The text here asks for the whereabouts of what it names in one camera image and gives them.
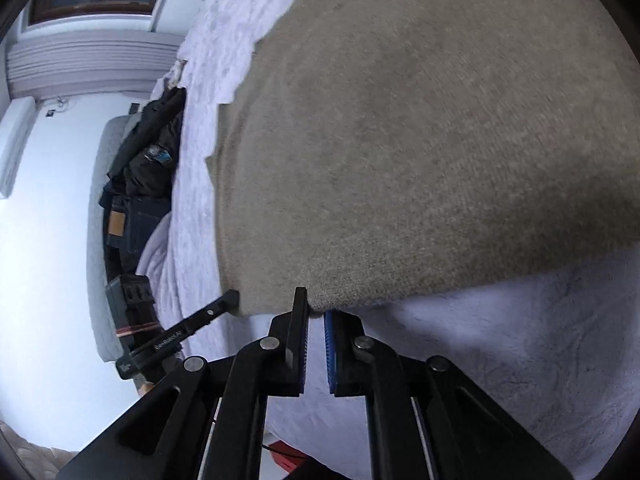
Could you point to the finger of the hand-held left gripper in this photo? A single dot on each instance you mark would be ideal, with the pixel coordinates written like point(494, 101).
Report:
point(200, 320)

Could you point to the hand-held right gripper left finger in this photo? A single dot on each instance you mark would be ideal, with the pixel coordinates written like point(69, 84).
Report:
point(299, 350)

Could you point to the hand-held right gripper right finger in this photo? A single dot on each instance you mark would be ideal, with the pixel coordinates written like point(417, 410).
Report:
point(331, 355)

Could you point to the tan knit sweater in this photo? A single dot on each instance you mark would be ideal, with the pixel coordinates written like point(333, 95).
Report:
point(425, 135)

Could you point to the pile of dark clothes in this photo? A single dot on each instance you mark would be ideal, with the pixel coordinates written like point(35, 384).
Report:
point(100, 240)

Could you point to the dark blue jeans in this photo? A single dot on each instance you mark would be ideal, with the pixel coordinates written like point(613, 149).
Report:
point(135, 225)

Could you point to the red box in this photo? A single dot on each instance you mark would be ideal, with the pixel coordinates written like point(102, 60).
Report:
point(287, 456)

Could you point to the black jacket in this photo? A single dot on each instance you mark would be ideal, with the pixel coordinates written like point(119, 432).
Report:
point(150, 140)

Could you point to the lavender fleece blanket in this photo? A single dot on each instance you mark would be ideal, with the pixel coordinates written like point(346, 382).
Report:
point(500, 360)

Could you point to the beige patterned cloth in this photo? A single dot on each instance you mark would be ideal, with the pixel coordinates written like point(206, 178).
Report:
point(176, 74)

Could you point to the white pleated window blind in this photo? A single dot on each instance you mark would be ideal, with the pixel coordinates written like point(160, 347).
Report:
point(90, 65)

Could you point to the white wall unit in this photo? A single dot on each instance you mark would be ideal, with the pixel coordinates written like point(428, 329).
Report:
point(15, 145)

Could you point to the wall socket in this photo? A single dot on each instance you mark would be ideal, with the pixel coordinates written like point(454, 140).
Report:
point(50, 111)

